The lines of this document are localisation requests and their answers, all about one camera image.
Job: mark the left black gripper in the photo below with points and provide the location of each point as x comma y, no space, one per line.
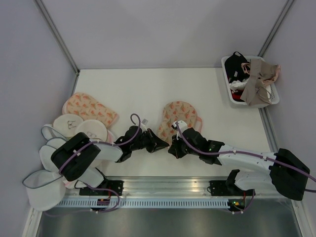
154,139

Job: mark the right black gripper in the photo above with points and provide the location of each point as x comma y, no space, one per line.
174,149

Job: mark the tulip print mesh laundry bag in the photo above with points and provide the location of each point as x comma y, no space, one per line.
174,111

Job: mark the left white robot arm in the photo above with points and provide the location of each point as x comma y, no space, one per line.
74,159

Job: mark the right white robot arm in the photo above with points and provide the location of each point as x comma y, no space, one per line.
280,172

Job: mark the white round laundry bag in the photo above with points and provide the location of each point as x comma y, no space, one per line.
66,124
94,129

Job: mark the beige bra in basket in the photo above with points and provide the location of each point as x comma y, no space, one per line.
261,76

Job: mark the black bra in basket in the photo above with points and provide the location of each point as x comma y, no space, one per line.
233,67

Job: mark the grey trimmed white mesh bag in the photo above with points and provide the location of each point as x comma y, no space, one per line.
45,189

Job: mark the white plastic basket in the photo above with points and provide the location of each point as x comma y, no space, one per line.
272,90

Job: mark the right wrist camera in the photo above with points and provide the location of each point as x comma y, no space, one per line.
180,124

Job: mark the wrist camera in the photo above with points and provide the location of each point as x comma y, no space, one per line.
144,121
180,124

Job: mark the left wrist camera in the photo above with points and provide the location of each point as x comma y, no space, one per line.
144,121

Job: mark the aluminium mounting rail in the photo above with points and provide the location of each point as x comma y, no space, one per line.
190,187

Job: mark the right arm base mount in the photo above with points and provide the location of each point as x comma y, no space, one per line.
219,188

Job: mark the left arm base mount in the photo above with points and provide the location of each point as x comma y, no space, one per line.
114,185

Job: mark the white slotted cable duct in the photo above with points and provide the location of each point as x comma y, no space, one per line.
145,203

